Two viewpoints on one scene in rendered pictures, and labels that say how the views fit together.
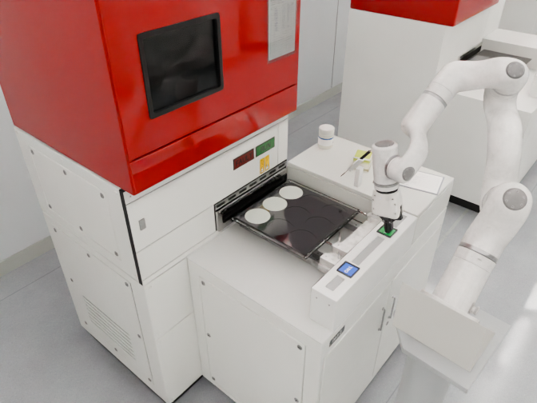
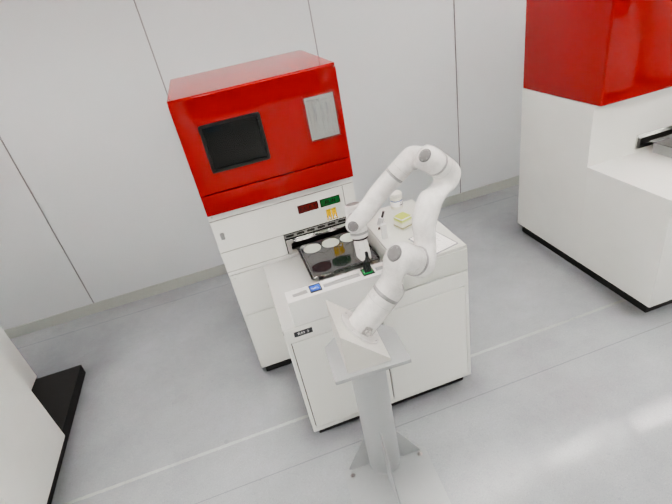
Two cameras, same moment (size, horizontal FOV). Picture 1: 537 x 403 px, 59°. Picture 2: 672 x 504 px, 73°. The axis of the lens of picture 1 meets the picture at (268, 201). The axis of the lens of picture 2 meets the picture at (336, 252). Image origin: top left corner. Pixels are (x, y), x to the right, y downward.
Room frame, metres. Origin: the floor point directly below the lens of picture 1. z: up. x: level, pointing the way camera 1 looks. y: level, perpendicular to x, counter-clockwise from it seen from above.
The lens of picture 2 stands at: (-0.14, -1.46, 2.17)
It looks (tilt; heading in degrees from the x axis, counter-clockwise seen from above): 31 degrees down; 39
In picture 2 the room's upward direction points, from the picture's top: 12 degrees counter-clockwise
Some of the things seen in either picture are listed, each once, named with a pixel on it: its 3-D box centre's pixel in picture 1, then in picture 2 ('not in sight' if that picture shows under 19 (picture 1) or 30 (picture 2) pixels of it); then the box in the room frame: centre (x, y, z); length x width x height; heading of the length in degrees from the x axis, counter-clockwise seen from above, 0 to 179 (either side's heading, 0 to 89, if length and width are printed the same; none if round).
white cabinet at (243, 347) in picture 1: (320, 301); (368, 326); (1.51, -0.24, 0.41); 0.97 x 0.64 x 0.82; 140
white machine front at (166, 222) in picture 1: (220, 189); (288, 225); (1.51, 0.19, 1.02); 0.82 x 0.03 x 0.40; 140
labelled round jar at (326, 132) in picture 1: (326, 137); (396, 199); (1.96, -0.27, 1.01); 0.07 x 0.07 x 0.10
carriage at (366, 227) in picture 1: (354, 245); not in sight; (1.36, -0.32, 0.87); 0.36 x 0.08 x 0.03; 140
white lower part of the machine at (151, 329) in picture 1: (178, 267); (299, 282); (1.73, 0.45, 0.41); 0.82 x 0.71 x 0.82; 140
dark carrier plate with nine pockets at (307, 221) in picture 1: (296, 214); (336, 251); (1.52, -0.11, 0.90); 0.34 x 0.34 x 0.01; 50
